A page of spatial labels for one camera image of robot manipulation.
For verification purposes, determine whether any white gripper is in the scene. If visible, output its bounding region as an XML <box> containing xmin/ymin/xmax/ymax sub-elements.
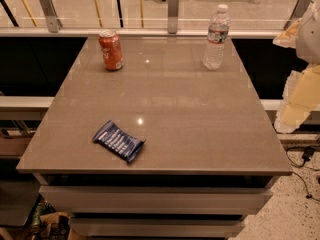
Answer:
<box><xmin>273</xmin><ymin>0</ymin><xmax>320</xmax><ymax>133</ymax></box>

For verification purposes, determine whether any red coke can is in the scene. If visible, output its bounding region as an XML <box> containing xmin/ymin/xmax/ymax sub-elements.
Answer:
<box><xmin>99</xmin><ymin>29</ymin><xmax>124</xmax><ymax>70</ymax></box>

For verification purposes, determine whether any clear plastic water bottle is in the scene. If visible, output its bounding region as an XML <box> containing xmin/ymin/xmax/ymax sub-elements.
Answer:
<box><xmin>203</xmin><ymin>4</ymin><xmax>231</xmax><ymax>70</ymax></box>

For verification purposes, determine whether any blue snack bag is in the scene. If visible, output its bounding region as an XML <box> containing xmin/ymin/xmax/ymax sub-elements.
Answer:
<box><xmin>92</xmin><ymin>120</ymin><xmax>144</xmax><ymax>163</ymax></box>

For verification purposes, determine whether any grey upper drawer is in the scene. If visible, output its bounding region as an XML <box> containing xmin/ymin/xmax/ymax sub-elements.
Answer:
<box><xmin>40</xmin><ymin>186</ymin><xmax>272</xmax><ymax>215</ymax></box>

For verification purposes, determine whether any grey drawer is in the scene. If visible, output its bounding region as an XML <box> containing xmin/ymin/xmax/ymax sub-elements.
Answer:
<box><xmin>70</xmin><ymin>218</ymin><xmax>244</xmax><ymax>238</ymax></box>
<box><xmin>40</xmin><ymin>186</ymin><xmax>272</xmax><ymax>215</ymax></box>

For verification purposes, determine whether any grey lower drawer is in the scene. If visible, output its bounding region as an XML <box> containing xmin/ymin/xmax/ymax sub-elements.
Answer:
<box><xmin>70</xmin><ymin>218</ymin><xmax>244</xmax><ymax>238</ymax></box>

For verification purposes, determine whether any cardboard box clutter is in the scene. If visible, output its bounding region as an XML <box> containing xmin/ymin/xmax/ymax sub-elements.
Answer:
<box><xmin>31</xmin><ymin>201</ymin><xmax>87</xmax><ymax>240</ymax></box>

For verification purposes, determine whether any metal railing post right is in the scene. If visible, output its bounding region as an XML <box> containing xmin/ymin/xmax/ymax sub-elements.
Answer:
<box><xmin>283</xmin><ymin>0</ymin><xmax>312</xmax><ymax>30</ymax></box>

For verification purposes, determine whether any metal railing post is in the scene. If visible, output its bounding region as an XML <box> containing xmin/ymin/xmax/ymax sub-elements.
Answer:
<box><xmin>167</xmin><ymin>0</ymin><xmax>179</xmax><ymax>34</ymax></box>
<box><xmin>283</xmin><ymin>0</ymin><xmax>312</xmax><ymax>30</ymax></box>
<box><xmin>39</xmin><ymin>0</ymin><xmax>62</xmax><ymax>33</ymax></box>

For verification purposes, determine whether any black power cable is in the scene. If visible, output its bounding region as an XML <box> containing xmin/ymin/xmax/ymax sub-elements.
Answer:
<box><xmin>285</xmin><ymin>145</ymin><xmax>320</xmax><ymax>202</ymax></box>

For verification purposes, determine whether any metal railing post middle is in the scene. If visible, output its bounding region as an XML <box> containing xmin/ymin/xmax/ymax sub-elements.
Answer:
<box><xmin>167</xmin><ymin>0</ymin><xmax>179</xmax><ymax>34</ymax></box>

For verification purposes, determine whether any metal railing post left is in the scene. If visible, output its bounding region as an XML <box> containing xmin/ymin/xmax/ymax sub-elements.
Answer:
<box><xmin>39</xmin><ymin>0</ymin><xmax>62</xmax><ymax>33</ymax></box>

